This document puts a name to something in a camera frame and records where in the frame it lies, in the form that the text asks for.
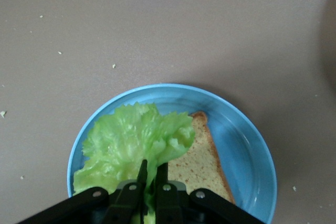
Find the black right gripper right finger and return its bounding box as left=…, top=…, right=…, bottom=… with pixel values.
left=156, top=163, right=266, bottom=224

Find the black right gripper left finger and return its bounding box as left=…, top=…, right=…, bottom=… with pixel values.
left=15, top=159, right=148, bottom=224

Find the brown bread slice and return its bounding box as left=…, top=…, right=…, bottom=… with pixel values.
left=167, top=111, right=236, bottom=205

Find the green lettuce leaf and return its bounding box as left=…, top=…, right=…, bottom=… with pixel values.
left=72, top=102, right=196, bottom=224

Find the blue round plate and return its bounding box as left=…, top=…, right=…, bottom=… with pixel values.
left=67, top=83, right=278, bottom=224

